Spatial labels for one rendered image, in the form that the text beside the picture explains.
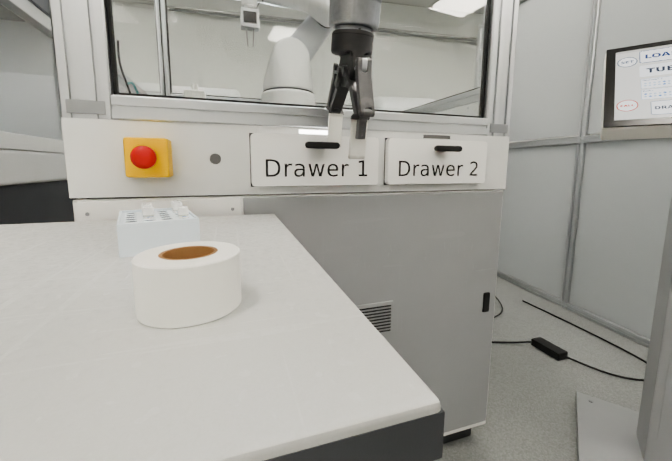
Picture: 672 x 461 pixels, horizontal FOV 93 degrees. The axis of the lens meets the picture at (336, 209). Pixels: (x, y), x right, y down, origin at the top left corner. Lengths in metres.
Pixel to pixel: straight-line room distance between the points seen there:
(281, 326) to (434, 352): 0.83
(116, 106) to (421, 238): 0.73
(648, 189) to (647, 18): 0.82
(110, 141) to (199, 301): 0.55
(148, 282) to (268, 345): 0.09
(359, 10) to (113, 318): 0.53
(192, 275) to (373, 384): 0.12
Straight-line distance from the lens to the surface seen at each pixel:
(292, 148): 0.70
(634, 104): 1.11
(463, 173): 0.90
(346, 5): 0.61
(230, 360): 0.19
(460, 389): 1.15
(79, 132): 0.75
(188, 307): 0.23
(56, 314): 0.30
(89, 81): 0.76
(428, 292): 0.93
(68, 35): 0.79
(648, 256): 2.17
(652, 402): 1.35
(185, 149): 0.71
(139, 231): 0.42
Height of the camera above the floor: 0.86
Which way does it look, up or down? 8 degrees down
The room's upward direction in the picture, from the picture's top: straight up
